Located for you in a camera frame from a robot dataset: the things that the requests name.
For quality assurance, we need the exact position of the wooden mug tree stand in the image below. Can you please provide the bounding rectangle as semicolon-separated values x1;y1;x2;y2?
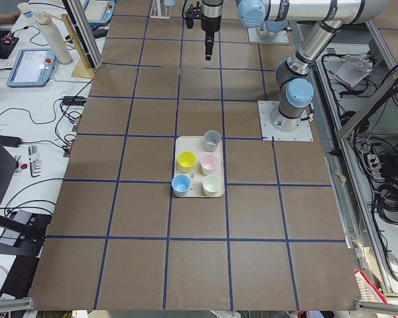
49;14;96;79

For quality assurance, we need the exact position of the coiled black cable bundle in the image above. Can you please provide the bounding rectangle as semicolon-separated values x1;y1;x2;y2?
373;184;398;226

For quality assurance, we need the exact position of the pale green plastic cup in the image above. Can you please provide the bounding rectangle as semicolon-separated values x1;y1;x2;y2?
202;175;222;196

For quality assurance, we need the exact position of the light blue plastic cup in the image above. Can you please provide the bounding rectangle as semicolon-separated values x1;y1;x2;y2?
163;0;176;7

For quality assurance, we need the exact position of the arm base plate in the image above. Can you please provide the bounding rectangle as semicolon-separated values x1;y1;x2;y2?
247;28;289;45
258;101;314;142

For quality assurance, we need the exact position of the white cylindrical bottle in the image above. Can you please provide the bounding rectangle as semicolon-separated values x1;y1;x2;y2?
34;11;73;65

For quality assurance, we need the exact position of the grey plastic cup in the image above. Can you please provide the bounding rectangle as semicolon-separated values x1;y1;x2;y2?
204;130;221;152

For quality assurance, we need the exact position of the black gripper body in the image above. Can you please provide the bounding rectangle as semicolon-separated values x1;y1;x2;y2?
200;0;222;33

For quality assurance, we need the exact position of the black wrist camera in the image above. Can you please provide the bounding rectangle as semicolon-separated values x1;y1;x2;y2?
185;1;201;29

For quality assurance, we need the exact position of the pink plastic cup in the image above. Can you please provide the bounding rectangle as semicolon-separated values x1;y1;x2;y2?
200;154;218;175

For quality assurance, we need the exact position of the black power adapter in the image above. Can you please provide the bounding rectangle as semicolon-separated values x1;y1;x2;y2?
0;135;23;148

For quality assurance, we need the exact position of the white wire cup rack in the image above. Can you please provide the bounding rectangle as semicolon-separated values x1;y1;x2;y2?
149;0;173;19

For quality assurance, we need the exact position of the aluminium frame post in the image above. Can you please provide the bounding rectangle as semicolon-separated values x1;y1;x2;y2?
62;0;103;69

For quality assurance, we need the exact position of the blue teach pendant tablet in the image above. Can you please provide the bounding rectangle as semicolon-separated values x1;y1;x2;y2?
7;49;56;88

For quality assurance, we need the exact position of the yellow plastic cup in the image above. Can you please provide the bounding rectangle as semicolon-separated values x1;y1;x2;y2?
177;151;196;174

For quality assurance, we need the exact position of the beige plastic tray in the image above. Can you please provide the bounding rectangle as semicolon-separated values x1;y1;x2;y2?
174;136;225;198

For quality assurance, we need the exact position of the hex key set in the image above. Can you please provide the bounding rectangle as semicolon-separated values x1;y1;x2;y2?
29;145;41;178

